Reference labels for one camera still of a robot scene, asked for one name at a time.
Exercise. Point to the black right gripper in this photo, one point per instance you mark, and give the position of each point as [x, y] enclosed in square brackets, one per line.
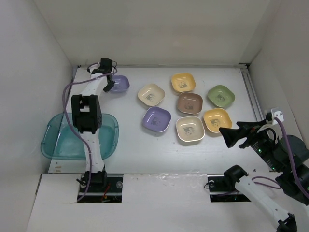
[231, 135]

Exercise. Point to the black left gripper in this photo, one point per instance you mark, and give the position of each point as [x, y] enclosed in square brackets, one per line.
[106, 89]

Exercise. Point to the purple panda plate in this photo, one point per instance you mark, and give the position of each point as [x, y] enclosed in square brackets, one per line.
[156, 119]
[121, 84]

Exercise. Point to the cream panda plate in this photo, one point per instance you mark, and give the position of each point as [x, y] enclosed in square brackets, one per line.
[190, 130]
[151, 95]

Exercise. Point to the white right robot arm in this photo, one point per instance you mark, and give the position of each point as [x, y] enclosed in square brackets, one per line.
[164, 175]

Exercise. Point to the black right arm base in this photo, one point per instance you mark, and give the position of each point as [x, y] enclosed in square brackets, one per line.
[221, 187]

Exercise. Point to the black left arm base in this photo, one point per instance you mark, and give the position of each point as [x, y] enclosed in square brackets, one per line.
[101, 188]

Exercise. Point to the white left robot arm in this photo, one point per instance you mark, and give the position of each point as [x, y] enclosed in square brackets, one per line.
[86, 112]

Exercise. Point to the teal transparent plastic bin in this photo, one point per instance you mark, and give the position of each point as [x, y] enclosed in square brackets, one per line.
[59, 142]

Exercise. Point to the yellow panda plate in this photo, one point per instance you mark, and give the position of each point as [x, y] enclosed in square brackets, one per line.
[217, 118]
[183, 82]

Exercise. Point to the green panda plate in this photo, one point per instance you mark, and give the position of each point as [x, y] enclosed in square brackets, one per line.
[221, 96]

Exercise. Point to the brown panda plate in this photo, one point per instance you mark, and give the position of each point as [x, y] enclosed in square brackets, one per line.
[189, 103]

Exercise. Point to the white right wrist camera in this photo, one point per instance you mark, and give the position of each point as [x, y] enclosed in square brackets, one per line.
[271, 114]

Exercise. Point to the aluminium rail frame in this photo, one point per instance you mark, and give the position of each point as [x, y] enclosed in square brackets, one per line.
[235, 77]

